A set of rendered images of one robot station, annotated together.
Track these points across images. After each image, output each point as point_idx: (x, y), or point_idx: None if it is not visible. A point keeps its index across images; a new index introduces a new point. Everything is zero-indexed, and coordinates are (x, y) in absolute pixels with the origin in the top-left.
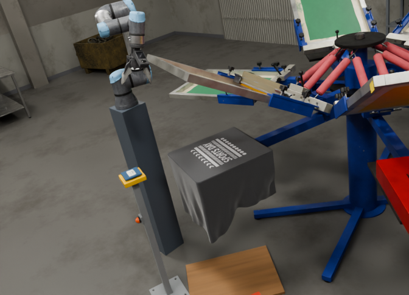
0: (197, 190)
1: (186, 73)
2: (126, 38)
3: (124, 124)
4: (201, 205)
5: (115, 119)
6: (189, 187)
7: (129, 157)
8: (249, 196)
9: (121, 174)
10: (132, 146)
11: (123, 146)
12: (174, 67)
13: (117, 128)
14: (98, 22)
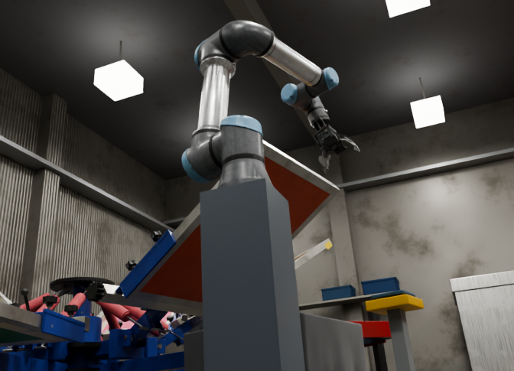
0: (362, 338)
1: (333, 183)
2: (229, 88)
3: (289, 230)
4: (366, 369)
5: (274, 212)
6: (348, 350)
7: (289, 331)
8: None
9: (405, 291)
10: (297, 291)
11: (281, 297)
12: (316, 173)
13: (274, 236)
14: (298, 54)
